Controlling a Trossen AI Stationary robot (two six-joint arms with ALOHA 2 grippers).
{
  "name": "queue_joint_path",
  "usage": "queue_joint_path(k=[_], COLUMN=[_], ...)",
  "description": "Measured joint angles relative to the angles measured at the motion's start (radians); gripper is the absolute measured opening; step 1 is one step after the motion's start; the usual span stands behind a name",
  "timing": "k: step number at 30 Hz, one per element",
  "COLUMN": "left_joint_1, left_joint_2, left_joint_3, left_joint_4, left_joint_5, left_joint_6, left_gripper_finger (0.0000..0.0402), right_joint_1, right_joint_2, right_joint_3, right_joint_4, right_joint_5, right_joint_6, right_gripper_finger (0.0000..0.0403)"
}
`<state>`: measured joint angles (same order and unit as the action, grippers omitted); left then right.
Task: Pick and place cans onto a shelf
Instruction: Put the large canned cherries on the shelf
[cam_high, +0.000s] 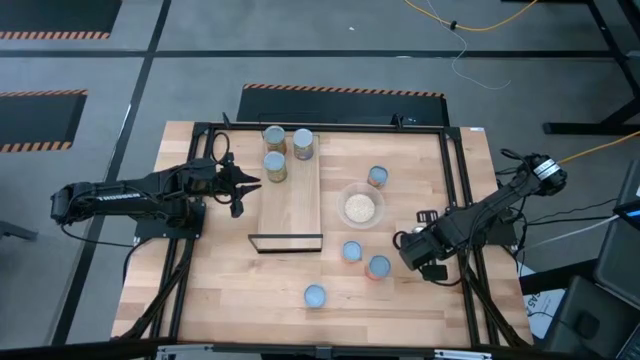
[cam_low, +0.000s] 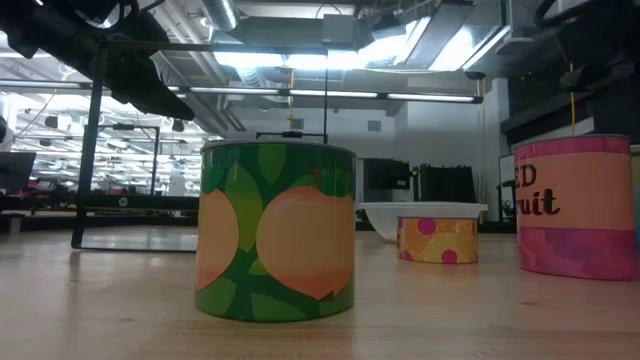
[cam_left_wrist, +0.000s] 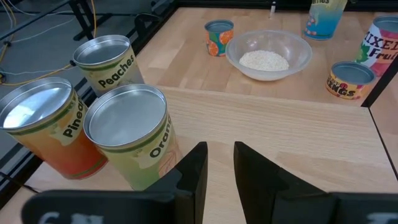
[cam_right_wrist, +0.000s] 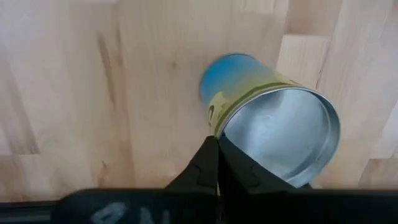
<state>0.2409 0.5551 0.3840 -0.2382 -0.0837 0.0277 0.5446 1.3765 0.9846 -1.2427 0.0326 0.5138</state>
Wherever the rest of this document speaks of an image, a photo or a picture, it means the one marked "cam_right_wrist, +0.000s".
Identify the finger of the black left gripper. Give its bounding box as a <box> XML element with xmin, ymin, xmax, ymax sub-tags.
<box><xmin>217</xmin><ymin>134</ymin><xmax>313</xmax><ymax>196</ymax></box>
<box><xmin>164</xmin><ymin>135</ymin><xmax>220</xmax><ymax>196</ymax></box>

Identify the cherries label blue can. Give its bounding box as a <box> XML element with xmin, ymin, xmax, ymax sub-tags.
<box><xmin>198</xmin><ymin>52</ymin><xmax>342</xmax><ymax>190</ymax></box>

